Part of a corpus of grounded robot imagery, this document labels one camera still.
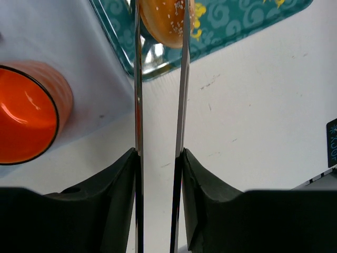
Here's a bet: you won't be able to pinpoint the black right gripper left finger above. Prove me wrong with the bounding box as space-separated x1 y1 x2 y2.
1 148 137 252

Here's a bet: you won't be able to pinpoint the metal serving tongs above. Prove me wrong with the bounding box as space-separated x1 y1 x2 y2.
134 1 192 252

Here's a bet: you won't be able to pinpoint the orange mug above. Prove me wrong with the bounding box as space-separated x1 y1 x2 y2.
1 60 73 166

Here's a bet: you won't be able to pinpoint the sesame round bun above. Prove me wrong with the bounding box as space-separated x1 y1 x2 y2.
139 0 186 48

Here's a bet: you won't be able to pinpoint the light blue cloth placemat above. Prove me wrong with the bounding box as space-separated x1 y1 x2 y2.
0 0 135 180

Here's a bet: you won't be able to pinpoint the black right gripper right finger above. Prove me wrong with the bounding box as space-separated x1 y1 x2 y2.
181 149 336 252

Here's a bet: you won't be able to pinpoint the teal floral tray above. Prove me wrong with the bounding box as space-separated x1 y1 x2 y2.
90 0 311 81

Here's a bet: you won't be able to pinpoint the aluminium table frame rail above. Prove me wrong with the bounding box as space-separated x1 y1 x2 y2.
294 166 337 191

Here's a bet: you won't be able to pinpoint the right blue table label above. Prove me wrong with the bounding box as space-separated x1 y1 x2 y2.
326 119 337 168

